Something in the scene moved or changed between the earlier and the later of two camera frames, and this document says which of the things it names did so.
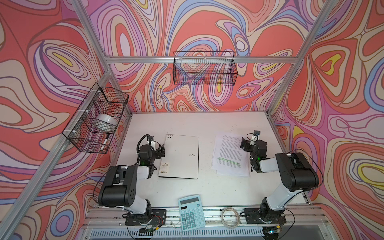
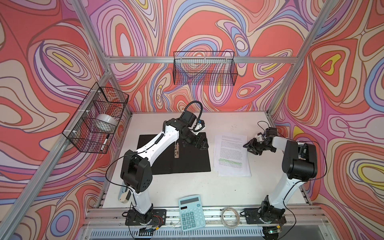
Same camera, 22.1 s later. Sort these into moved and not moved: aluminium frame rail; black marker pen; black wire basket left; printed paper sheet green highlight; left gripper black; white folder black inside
Moved: left gripper black; white folder black inside
Not moved: black wire basket left; black marker pen; printed paper sheet green highlight; aluminium frame rail
